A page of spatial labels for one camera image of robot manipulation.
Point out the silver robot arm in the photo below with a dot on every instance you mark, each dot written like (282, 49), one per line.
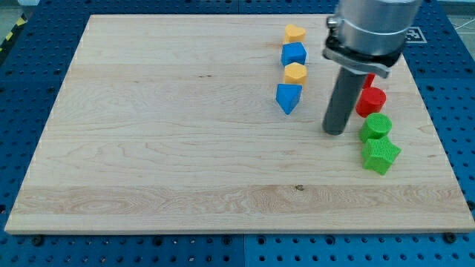
(368, 36)

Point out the yellow hexagon block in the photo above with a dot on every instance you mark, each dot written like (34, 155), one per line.
(295, 73)

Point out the blue triangle block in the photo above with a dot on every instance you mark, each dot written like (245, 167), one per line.
(288, 96)

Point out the light wooden board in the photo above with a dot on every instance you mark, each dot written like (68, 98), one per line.
(168, 124)

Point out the blue cube block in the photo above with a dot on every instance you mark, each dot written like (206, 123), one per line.
(293, 52)

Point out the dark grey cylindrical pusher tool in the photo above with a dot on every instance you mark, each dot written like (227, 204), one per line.
(345, 93)

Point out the yellow heart block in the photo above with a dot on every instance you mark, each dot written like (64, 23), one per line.
(294, 33)

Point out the red cylinder block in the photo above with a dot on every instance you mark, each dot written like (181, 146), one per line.
(371, 100)

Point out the green cylinder block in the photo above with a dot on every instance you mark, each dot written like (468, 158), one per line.
(375, 126)

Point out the green star block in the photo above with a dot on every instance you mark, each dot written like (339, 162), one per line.
(379, 155)

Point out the red block behind tool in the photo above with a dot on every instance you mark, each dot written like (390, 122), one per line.
(369, 80)

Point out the white fiducial marker tag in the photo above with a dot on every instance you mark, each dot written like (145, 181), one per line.
(414, 35)

